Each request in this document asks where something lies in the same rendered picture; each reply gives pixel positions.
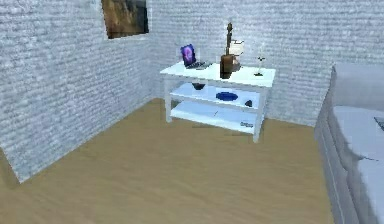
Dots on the blue plate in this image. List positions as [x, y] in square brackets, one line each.
[227, 96]

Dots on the white three-tier table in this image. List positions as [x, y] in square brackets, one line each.
[247, 77]

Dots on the small dark flat item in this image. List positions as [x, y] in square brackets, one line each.
[246, 124]

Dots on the open laptop with purple screen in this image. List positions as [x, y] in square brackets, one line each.
[189, 55]

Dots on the black bowl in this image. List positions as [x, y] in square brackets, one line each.
[198, 86]

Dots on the white box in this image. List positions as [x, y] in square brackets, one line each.
[237, 48]

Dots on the small black lump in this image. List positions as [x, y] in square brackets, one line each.
[248, 103]

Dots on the framed brown picture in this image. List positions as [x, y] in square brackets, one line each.
[124, 16]

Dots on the grey sofa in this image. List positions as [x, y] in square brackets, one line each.
[353, 140]

